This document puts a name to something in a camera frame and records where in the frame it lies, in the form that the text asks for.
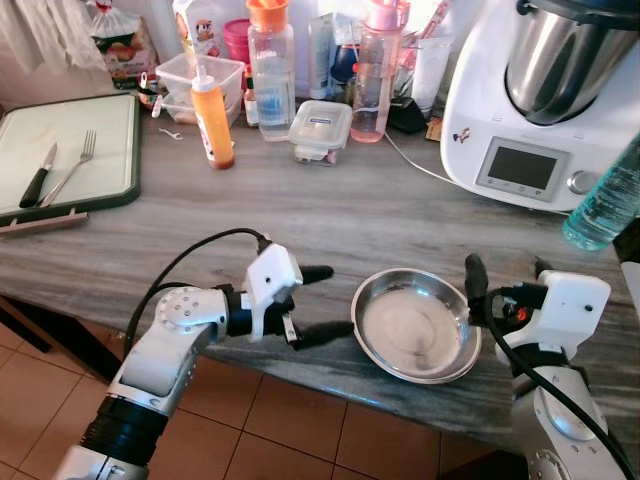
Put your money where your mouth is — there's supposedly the round steel bowl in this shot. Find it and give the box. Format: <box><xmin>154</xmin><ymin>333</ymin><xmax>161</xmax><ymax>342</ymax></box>
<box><xmin>350</xmin><ymin>267</ymin><xmax>484</xmax><ymax>386</ymax></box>

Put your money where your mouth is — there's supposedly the clear bottle orange cap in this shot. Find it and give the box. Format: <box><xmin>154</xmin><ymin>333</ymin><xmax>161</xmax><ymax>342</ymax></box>
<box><xmin>244</xmin><ymin>0</ymin><xmax>298</xmax><ymax>143</ymax></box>

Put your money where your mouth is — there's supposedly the orange sauce bottle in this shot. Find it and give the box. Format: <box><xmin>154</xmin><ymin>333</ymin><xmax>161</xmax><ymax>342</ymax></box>
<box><xmin>189</xmin><ymin>58</ymin><xmax>237</xmax><ymax>171</ymax></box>

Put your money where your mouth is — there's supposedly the steel fork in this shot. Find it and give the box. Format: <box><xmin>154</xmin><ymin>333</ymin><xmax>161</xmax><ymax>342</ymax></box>
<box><xmin>40</xmin><ymin>129</ymin><xmax>99</xmax><ymax>208</ymax></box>

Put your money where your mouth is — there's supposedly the white blue bottle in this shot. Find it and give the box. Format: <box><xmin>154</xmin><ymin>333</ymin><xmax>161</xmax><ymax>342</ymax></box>
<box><xmin>306</xmin><ymin>12</ymin><xmax>353</xmax><ymax>101</ymax></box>

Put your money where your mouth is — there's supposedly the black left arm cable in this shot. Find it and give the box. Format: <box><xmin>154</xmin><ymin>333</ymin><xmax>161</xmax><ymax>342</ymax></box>
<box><xmin>124</xmin><ymin>227</ymin><xmax>274</xmax><ymax>353</ymax></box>

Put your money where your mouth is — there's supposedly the small lidded clear container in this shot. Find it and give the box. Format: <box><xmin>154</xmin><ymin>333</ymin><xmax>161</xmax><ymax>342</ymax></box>
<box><xmin>287</xmin><ymin>99</ymin><xmax>354</xmax><ymax>165</ymax></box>

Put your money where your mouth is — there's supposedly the pale wooden strip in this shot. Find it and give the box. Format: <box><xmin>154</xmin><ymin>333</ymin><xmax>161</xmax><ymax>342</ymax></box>
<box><xmin>0</xmin><ymin>207</ymin><xmax>90</xmax><ymax>238</ymax></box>

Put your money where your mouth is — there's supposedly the pink drinking bottle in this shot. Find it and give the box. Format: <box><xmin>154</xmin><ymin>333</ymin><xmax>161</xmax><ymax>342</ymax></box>
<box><xmin>349</xmin><ymin>0</ymin><xmax>412</xmax><ymax>144</ymax></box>

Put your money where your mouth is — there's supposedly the printed milk carton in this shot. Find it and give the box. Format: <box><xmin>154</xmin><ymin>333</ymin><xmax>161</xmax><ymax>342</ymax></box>
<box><xmin>172</xmin><ymin>0</ymin><xmax>225</xmax><ymax>61</ymax></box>

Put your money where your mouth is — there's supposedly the bagged bread loaf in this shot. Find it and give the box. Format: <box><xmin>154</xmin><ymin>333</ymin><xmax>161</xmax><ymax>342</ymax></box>
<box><xmin>85</xmin><ymin>0</ymin><xmax>161</xmax><ymax>93</ymax></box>

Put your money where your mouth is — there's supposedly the blue-tinted water bottle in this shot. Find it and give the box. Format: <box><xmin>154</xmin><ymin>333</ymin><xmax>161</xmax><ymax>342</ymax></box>
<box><xmin>561</xmin><ymin>133</ymin><xmax>640</xmax><ymax>252</ymax></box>

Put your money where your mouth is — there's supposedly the open clear plastic tub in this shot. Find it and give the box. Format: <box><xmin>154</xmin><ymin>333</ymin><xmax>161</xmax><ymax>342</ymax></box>
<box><xmin>154</xmin><ymin>52</ymin><xmax>247</xmax><ymax>126</ymax></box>

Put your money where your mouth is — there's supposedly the white tray green rim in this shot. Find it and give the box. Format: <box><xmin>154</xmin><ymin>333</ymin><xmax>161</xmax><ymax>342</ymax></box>
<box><xmin>0</xmin><ymin>92</ymin><xmax>142</xmax><ymax>227</ymax></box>

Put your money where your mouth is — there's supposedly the white hanging cloth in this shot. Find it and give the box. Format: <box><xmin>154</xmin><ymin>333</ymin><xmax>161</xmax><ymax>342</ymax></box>
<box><xmin>0</xmin><ymin>0</ymin><xmax>109</xmax><ymax>79</ymax></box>

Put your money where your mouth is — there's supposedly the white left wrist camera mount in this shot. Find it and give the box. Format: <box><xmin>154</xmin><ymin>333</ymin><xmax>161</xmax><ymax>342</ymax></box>
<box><xmin>244</xmin><ymin>242</ymin><xmax>304</xmax><ymax>342</ymax></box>

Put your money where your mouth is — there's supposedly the small black device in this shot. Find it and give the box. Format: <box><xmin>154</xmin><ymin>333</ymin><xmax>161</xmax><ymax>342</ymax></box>
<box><xmin>388</xmin><ymin>95</ymin><xmax>429</xmax><ymax>136</ymax></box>

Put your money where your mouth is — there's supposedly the pink cup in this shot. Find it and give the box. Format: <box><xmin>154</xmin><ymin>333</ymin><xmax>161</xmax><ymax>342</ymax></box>
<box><xmin>221</xmin><ymin>17</ymin><xmax>252</xmax><ymax>67</ymax></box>

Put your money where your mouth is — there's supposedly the white power cable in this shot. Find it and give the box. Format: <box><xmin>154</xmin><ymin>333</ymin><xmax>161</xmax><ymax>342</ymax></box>
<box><xmin>383</xmin><ymin>130</ymin><xmax>463</xmax><ymax>191</ymax></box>

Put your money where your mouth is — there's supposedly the grey-topped wooden table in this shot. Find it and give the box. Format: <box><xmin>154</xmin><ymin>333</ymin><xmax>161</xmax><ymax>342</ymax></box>
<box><xmin>0</xmin><ymin>95</ymin><xmax>640</xmax><ymax>461</ymax></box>

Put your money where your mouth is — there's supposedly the black-handled knife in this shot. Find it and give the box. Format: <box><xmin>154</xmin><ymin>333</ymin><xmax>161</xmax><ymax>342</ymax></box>
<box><xmin>17</xmin><ymin>142</ymin><xmax>59</xmax><ymax>210</ymax></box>

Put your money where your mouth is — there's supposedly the white kitchen machine steel jug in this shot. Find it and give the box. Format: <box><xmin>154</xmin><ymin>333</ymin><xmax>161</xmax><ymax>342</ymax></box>
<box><xmin>439</xmin><ymin>0</ymin><xmax>640</xmax><ymax>217</ymax></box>

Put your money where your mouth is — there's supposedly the translucent white cup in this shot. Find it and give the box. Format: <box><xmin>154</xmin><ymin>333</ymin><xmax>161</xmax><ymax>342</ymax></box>
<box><xmin>410</xmin><ymin>35</ymin><xmax>453</xmax><ymax>113</ymax></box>

